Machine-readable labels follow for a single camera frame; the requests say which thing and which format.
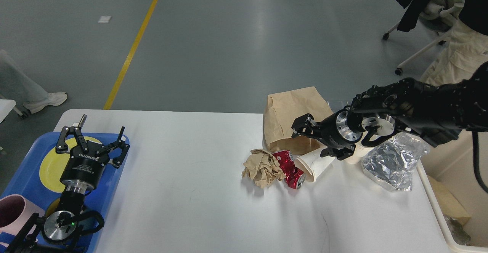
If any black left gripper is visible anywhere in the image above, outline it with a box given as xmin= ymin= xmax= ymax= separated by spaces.
xmin=55 ymin=115 xmax=130 ymax=192

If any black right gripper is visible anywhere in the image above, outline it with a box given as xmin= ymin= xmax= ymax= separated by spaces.
xmin=291 ymin=110 xmax=363 ymax=160

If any white paper cup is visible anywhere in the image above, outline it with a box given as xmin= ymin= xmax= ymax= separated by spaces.
xmin=294 ymin=147 xmax=336 ymax=183
xmin=344 ymin=142 xmax=374 ymax=164

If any yellow plastic plate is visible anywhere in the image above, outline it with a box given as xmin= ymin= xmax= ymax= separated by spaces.
xmin=39 ymin=136 xmax=103 ymax=193

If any pink ribbed mug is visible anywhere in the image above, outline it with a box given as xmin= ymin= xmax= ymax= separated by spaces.
xmin=0 ymin=194 xmax=45 ymax=253

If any brown paper bag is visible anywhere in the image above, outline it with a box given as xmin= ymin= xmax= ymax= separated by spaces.
xmin=263 ymin=86 xmax=333 ymax=155
xmin=427 ymin=176 xmax=471 ymax=225

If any aluminium foil sheet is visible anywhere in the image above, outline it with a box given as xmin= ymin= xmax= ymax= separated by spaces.
xmin=443 ymin=215 xmax=471 ymax=245

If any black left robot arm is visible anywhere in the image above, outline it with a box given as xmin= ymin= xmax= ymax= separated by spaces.
xmin=1 ymin=115 xmax=130 ymax=253

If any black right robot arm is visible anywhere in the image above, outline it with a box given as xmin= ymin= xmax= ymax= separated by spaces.
xmin=291 ymin=63 xmax=488 ymax=191

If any clear floor plate left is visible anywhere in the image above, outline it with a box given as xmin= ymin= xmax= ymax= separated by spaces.
xmin=327 ymin=100 xmax=348 ymax=113

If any white paper cup upright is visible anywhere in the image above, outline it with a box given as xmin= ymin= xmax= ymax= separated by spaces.
xmin=344 ymin=142 xmax=374 ymax=164

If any crushed red soda can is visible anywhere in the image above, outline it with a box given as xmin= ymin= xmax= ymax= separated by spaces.
xmin=272 ymin=150 xmax=306 ymax=189

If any passer-by white shoe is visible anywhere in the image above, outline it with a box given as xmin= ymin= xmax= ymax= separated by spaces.
xmin=0 ymin=49 xmax=68 ymax=114

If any crumpled brown paper ball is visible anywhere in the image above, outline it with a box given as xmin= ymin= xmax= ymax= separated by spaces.
xmin=242 ymin=149 xmax=286 ymax=189

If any crushed clear plastic bottle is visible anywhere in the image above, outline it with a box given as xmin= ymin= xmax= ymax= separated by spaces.
xmin=361 ymin=133 xmax=431 ymax=192

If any white cart leg with caster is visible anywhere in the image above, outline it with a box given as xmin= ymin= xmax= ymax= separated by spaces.
xmin=0 ymin=95 xmax=29 ymax=119

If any small white side table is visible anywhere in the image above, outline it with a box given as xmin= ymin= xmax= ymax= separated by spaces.
xmin=0 ymin=99 xmax=16 ymax=123

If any beige plastic bin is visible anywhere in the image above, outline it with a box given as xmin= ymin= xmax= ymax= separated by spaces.
xmin=417 ymin=131 xmax=488 ymax=253

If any person in beige trousers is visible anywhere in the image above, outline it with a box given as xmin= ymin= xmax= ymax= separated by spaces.
xmin=419 ymin=0 xmax=488 ymax=86

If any white wheeled chair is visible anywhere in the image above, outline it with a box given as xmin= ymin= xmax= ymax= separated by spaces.
xmin=382 ymin=0 xmax=465 ymax=75

